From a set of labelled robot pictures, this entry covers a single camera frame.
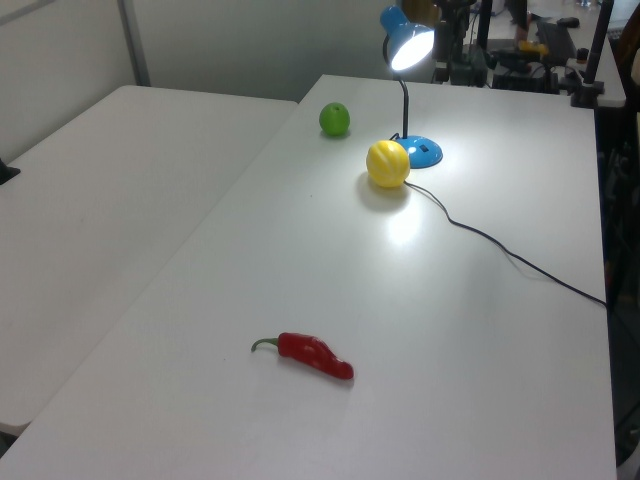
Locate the black pole with clamp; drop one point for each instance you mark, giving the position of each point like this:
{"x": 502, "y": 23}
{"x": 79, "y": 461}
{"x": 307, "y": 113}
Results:
{"x": 595, "y": 55}

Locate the yellow striped melon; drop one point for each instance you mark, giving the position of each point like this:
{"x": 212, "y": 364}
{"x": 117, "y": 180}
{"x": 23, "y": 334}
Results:
{"x": 387, "y": 164}

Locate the green apple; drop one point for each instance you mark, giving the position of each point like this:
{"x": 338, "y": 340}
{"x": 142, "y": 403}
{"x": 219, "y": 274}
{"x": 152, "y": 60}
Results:
{"x": 334, "y": 120}

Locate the red chili pepper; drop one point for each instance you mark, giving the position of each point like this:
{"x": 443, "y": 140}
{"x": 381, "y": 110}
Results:
{"x": 312, "y": 354}

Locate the black table clamp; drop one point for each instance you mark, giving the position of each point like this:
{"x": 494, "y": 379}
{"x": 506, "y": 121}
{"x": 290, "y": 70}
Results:
{"x": 7, "y": 172}

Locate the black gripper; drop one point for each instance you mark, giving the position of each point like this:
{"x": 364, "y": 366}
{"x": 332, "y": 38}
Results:
{"x": 457, "y": 30}

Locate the blue desk lamp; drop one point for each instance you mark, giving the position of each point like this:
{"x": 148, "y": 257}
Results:
{"x": 425, "y": 152}

